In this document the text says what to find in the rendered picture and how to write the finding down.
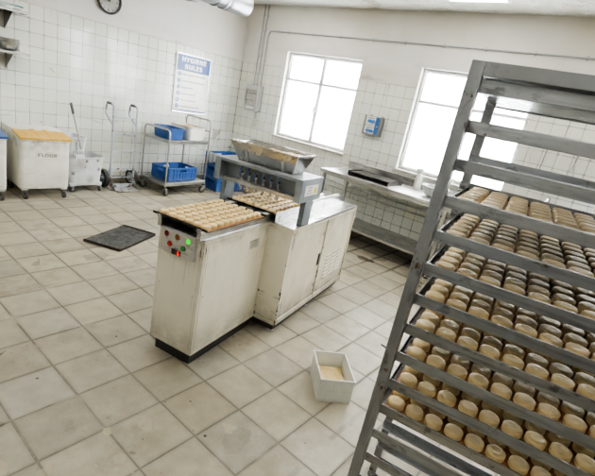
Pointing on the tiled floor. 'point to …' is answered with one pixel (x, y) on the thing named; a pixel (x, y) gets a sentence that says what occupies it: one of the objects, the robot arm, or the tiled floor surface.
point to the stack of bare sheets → (120, 238)
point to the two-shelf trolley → (168, 159)
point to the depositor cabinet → (301, 263)
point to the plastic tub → (331, 377)
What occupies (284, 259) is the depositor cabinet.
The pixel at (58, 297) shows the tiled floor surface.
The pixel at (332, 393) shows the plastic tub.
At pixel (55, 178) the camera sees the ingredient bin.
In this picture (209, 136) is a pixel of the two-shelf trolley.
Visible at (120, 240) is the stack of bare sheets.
